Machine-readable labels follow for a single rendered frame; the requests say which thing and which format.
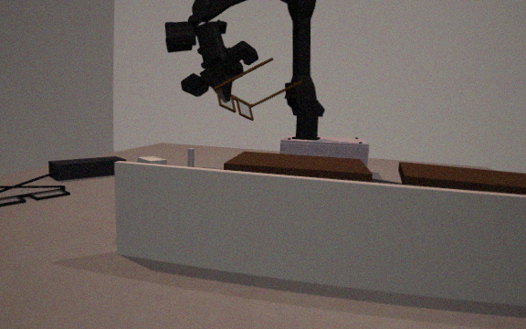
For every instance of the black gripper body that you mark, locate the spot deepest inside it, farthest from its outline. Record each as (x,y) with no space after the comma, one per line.
(214,54)

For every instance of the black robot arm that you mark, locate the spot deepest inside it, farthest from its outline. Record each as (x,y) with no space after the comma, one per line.
(302,99)

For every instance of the black glasses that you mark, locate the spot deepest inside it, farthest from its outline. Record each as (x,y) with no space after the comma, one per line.
(6,201)

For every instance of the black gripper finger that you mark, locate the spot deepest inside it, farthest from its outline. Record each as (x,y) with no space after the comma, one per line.
(225,72)
(210,80)

